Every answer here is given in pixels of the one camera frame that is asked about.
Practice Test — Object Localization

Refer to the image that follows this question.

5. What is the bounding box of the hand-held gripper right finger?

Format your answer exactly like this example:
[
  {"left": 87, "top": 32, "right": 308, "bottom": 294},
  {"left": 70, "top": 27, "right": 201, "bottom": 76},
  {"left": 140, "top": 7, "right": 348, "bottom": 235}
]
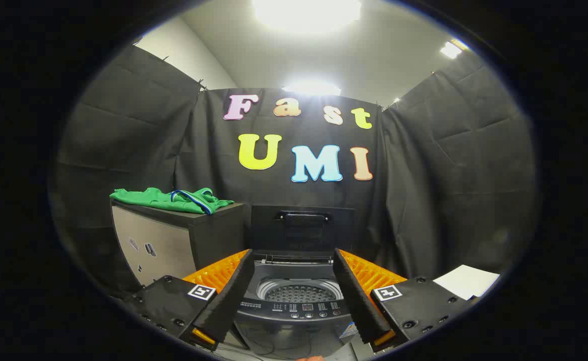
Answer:
[{"left": 332, "top": 248, "right": 478, "bottom": 354}]

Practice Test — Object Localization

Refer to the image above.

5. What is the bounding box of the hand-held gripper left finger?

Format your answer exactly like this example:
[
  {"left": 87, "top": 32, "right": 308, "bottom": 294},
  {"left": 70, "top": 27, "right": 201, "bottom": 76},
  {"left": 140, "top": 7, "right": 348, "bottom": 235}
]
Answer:
[{"left": 123, "top": 248, "right": 256, "bottom": 351}]

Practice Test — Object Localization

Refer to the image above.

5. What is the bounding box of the dark grey washing machine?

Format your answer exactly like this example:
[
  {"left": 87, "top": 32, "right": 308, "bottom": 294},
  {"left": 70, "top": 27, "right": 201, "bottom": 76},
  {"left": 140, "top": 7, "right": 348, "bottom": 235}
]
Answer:
[{"left": 233, "top": 252, "right": 361, "bottom": 360}]

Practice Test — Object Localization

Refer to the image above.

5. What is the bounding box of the dark washing machine lid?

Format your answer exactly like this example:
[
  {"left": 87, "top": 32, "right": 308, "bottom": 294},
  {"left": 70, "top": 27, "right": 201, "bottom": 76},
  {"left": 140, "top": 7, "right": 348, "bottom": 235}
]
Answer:
[{"left": 250, "top": 205, "right": 355, "bottom": 261}]

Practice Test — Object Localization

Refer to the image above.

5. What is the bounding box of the green polo shirt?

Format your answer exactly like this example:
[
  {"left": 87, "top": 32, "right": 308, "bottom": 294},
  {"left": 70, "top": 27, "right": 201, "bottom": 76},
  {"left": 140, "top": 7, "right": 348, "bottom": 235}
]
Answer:
[{"left": 109, "top": 187, "right": 235, "bottom": 216}]

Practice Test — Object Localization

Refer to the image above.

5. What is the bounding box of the dark grey cabinet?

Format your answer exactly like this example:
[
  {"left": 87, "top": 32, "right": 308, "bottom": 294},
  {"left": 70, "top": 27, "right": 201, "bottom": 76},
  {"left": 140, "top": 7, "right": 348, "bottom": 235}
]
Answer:
[{"left": 110, "top": 198, "right": 252, "bottom": 290}]

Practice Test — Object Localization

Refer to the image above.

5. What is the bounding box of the black backdrop cloth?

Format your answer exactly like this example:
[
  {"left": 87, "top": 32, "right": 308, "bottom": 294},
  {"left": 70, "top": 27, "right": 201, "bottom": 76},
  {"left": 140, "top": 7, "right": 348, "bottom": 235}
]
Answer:
[{"left": 48, "top": 44, "right": 541, "bottom": 301}]

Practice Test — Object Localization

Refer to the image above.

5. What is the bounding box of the ceiling light panel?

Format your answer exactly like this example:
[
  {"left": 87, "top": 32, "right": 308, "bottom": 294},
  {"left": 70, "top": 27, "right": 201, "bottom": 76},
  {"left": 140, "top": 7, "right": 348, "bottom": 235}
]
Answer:
[
  {"left": 439, "top": 40, "right": 468, "bottom": 60},
  {"left": 281, "top": 80, "right": 342, "bottom": 97}
]

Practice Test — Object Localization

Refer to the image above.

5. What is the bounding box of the large ceiling light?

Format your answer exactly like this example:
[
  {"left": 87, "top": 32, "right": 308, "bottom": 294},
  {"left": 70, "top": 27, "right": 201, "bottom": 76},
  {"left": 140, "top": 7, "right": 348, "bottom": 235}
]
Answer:
[{"left": 252, "top": 0, "right": 363, "bottom": 32}]

